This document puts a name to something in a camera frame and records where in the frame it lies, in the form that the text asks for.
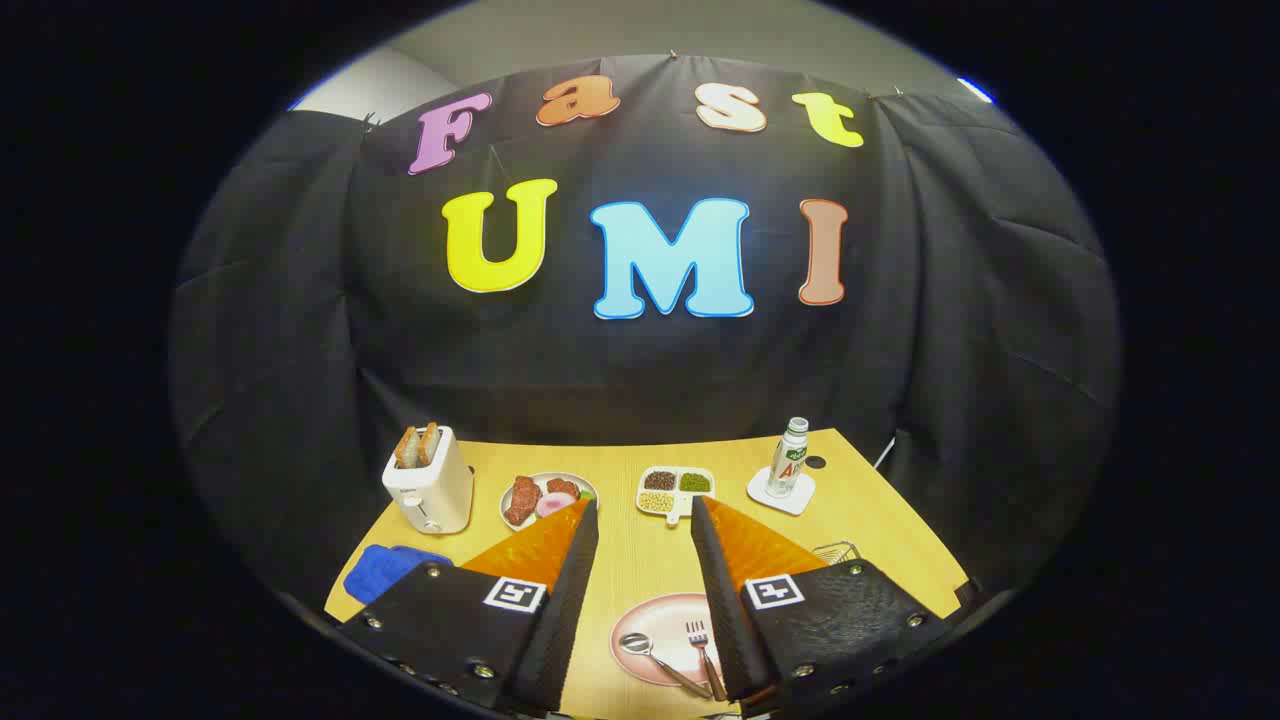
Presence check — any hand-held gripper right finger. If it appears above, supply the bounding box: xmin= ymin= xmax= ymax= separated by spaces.
xmin=690 ymin=495 xmax=956 ymax=716

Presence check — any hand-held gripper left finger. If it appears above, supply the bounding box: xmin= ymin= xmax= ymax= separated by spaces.
xmin=335 ymin=498 xmax=601 ymax=716

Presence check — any silver fork wooden handle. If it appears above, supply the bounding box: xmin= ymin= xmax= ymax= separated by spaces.
xmin=685 ymin=620 xmax=728 ymax=702

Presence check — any silver spoon wooden handle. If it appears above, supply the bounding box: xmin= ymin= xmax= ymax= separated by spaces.
xmin=617 ymin=632 xmax=713 ymax=699

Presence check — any pink round plate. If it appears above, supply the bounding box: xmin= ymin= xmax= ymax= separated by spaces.
xmin=610 ymin=593 xmax=726 ymax=689

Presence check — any white oval food plate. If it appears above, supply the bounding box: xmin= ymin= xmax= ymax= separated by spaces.
xmin=499 ymin=472 xmax=599 ymax=533

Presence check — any large brown meat piece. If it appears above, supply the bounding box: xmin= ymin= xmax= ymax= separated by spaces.
xmin=505 ymin=476 xmax=542 ymax=527

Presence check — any white divided bean tray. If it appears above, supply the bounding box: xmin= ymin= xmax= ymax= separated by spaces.
xmin=636 ymin=465 xmax=716 ymax=527

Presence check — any white square coaster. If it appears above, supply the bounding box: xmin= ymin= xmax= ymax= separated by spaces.
xmin=747 ymin=466 xmax=817 ymax=517

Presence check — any white plastic bottle green cap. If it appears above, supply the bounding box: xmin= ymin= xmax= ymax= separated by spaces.
xmin=766 ymin=417 xmax=810 ymax=498

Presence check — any white toaster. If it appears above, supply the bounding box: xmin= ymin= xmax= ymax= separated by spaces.
xmin=382 ymin=425 xmax=475 ymax=535

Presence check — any blue cloth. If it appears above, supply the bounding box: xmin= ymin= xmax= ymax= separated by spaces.
xmin=343 ymin=544 xmax=453 ymax=605

